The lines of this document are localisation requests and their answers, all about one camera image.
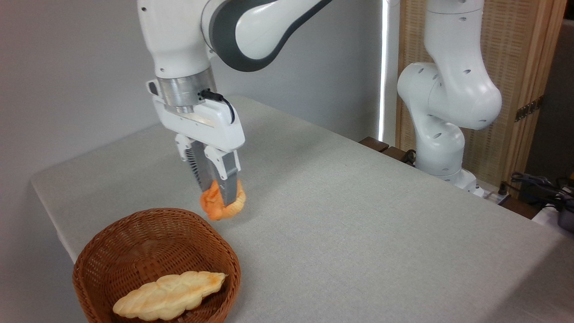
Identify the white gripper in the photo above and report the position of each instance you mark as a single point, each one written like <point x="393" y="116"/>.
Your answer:
<point x="208" y="125"/>

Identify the round orange bread roll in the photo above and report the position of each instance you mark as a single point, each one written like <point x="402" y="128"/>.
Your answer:
<point x="215" y="204"/>

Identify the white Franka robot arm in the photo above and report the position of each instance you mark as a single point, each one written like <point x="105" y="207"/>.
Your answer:
<point x="453" y="89"/>

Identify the long pale braided bread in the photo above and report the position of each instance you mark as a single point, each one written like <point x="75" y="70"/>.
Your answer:
<point x="168" y="296"/>

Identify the brown wicker basket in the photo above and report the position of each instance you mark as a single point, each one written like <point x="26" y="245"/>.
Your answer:
<point x="103" y="260"/>

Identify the grey tablecloth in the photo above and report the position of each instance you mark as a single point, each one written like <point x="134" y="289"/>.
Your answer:
<point x="358" y="233"/>

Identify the metal hinge on divider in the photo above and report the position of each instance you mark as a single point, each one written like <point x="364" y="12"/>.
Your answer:
<point x="529" y="109"/>

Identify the wooden woven screen divider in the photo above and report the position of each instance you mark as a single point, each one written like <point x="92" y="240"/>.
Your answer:
<point x="515" y="58"/>

